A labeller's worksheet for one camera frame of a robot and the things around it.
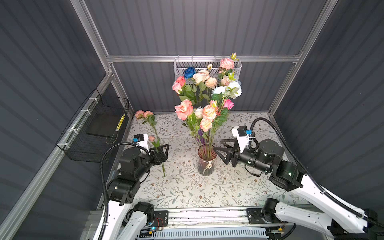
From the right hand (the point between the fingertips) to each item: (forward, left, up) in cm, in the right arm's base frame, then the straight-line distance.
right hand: (219, 146), depth 59 cm
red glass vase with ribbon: (+6, +4, -17) cm, 19 cm away
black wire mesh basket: (+15, +59, -4) cm, 61 cm away
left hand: (+5, +25, -7) cm, 26 cm away
